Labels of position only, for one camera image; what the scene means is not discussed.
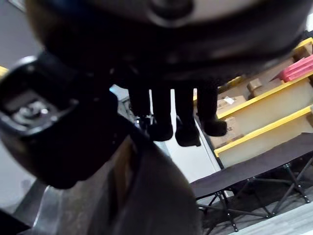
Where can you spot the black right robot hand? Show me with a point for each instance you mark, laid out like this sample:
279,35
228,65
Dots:
156,56

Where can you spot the yellow storage shelf with boxes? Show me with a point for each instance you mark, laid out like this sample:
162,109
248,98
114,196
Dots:
269,117

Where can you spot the cardboard box with white label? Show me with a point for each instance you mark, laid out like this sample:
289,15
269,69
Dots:
234,105

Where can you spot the small brown cardboard box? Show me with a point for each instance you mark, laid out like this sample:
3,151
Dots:
256,88

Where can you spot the white panel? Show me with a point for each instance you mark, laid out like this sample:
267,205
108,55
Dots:
190,159

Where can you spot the red flat package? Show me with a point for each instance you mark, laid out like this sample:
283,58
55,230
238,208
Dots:
298,69

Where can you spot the black folding cot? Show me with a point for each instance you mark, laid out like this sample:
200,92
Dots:
256,166

